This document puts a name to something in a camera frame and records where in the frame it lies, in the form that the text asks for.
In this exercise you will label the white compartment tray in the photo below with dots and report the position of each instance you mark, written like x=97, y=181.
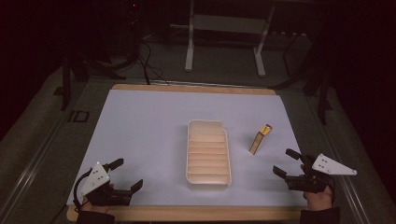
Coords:
x=208, y=155

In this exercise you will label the white metal stand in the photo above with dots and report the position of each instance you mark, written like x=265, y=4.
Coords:
x=229, y=24

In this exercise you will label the small yellow box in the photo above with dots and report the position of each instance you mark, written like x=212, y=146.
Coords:
x=257, y=141

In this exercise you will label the dark folding stand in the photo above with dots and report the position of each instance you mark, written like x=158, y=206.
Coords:
x=314, y=81

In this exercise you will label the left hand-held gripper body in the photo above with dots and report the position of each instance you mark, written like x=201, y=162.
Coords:
x=107, y=196

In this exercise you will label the black tripod stand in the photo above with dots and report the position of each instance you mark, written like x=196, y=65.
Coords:
x=74, y=70

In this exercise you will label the person's left hand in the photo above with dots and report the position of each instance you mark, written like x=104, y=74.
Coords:
x=95, y=209

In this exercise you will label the white table mat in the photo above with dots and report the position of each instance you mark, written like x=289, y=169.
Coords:
x=149, y=137

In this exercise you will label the black device with red light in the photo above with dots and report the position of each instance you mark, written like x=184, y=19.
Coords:
x=133, y=28

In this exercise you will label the black floor bracket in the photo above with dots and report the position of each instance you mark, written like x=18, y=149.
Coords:
x=79, y=116

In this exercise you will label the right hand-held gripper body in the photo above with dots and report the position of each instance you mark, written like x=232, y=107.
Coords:
x=306, y=183

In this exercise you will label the person's right hand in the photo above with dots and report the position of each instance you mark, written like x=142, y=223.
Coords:
x=319, y=200

